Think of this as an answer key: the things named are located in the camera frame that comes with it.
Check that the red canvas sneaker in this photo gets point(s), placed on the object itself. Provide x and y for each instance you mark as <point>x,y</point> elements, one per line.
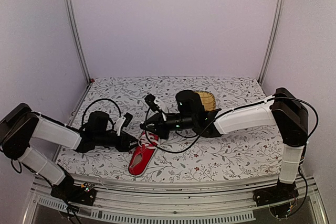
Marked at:
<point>140,160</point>

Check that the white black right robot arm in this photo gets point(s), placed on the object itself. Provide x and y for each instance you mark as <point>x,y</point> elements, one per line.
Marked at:
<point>282,110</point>

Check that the aluminium frame post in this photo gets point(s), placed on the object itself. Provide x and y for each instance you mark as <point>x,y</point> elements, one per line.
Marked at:
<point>76,39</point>
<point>271,41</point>

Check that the left aluminium frame post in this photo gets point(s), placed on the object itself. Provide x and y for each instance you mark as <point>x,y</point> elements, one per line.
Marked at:
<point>76,39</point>

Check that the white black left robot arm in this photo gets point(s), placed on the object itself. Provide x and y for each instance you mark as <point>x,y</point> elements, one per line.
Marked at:
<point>22,124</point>

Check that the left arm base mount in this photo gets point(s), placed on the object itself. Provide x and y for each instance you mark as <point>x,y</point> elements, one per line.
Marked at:
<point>73,193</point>

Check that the floral patterned table mat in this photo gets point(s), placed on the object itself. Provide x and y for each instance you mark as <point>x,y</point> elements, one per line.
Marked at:
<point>183,158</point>

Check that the aluminium front rail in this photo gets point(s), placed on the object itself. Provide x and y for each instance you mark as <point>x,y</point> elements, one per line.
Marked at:
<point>230,201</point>

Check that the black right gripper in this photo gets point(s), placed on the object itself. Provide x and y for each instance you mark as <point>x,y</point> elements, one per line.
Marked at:
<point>159,128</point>

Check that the white shoelace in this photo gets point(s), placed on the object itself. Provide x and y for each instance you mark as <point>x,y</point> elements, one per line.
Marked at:
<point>148,140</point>

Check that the woven bamboo tray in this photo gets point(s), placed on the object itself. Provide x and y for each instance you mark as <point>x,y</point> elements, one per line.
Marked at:
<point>207,99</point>

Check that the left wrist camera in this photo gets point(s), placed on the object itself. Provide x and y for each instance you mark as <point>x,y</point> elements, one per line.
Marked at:
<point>122,122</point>

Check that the right aluminium frame post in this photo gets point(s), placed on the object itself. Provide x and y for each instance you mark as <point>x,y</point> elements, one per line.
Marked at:
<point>271,41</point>

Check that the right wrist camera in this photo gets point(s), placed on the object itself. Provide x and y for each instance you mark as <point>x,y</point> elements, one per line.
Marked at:
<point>156,104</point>

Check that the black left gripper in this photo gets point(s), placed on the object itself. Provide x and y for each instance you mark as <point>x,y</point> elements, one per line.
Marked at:
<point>125,141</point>

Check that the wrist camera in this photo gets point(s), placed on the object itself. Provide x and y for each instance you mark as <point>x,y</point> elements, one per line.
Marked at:
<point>156,104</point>
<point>122,122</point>

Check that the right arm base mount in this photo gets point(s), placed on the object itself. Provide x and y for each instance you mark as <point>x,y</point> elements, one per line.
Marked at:
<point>283,195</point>

